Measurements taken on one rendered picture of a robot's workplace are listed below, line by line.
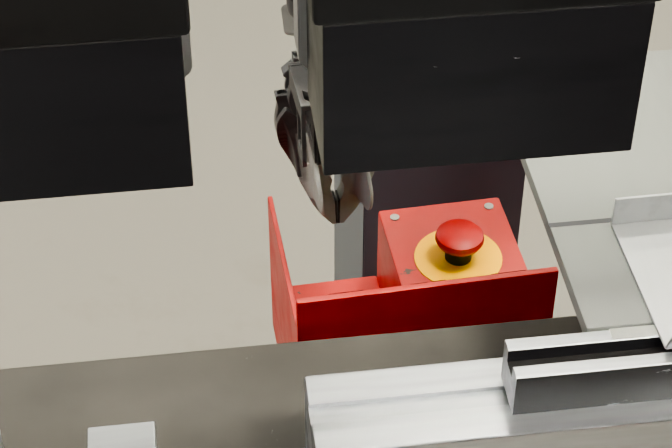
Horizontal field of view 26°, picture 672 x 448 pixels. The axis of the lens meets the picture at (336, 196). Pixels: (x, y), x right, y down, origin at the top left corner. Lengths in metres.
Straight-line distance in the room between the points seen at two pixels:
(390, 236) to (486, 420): 0.41
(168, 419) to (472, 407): 0.22
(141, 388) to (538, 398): 0.28
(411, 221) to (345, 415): 0.43
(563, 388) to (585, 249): 0.10
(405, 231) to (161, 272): 1.15
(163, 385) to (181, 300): 1.32
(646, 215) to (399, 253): 0.34
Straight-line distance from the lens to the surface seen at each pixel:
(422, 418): 0.82
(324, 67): 0.62
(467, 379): 0.84
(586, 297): 0.86
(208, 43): 2.83
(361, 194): 1.12
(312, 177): 1.11
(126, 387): 0.97
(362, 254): 1.62
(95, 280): 2.34
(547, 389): 0.82
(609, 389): 0.83
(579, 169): 0.94
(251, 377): 0.97
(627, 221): 0.91
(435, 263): 1.19
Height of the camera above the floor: 1.59
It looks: 40 degrees down
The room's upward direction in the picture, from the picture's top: straight up
